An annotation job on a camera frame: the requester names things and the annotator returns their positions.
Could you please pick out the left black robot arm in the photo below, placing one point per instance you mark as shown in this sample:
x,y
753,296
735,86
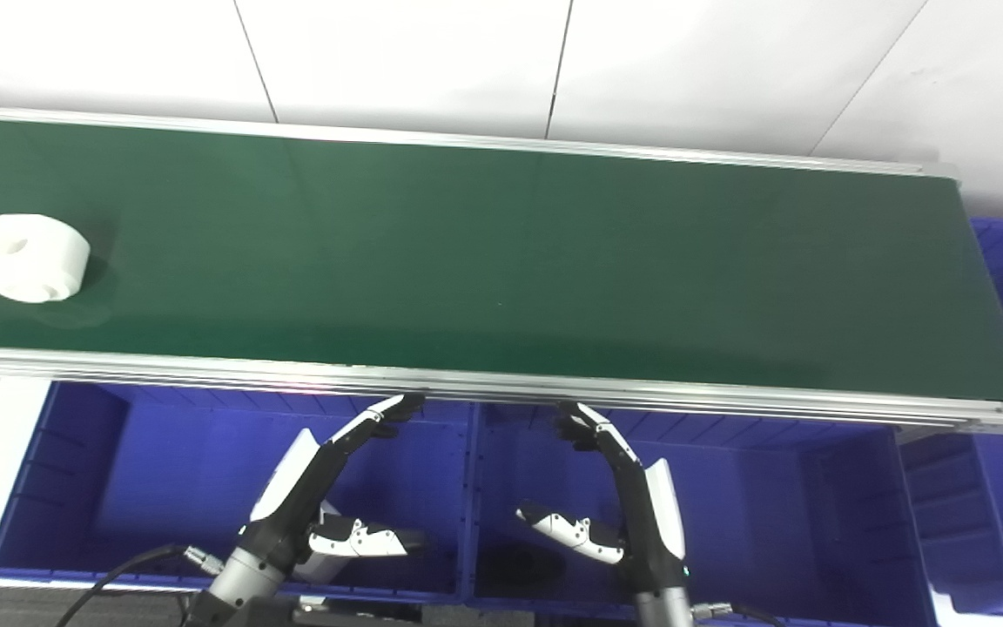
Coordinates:
x,y
236,588

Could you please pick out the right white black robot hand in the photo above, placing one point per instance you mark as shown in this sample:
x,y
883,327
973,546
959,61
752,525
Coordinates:
x,y
654,531

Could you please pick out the green conveyor belt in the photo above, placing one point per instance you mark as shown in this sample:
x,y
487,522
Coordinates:
x,y
205,367
501,261

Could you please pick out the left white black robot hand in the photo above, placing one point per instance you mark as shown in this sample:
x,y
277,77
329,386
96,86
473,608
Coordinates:
x,y
292,505

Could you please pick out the white cylindrical plastic part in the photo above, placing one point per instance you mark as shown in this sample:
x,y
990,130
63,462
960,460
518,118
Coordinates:
x,y
27,257

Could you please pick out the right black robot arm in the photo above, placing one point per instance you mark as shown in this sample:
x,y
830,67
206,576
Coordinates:
x,y
663,610

